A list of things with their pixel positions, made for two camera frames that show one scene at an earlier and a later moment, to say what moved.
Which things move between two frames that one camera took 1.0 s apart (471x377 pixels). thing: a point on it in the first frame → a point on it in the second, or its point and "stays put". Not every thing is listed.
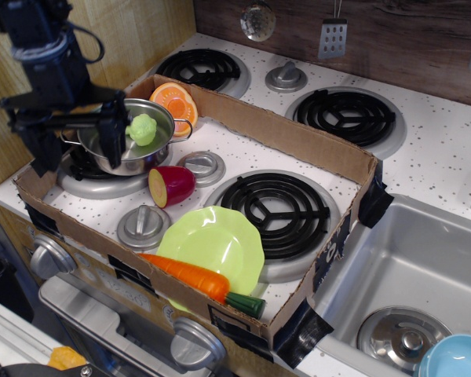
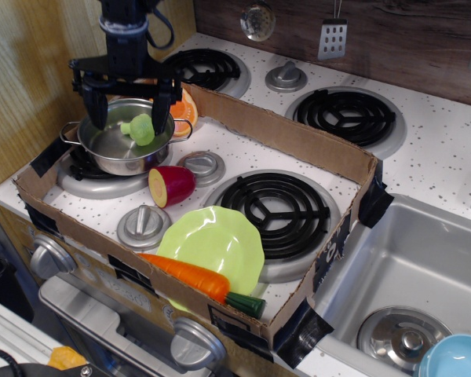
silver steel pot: [136, 160] stays put
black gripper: [61, 95] → [127, 70]
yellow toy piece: [63, 357] stays put
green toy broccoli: [142, 129] stays put
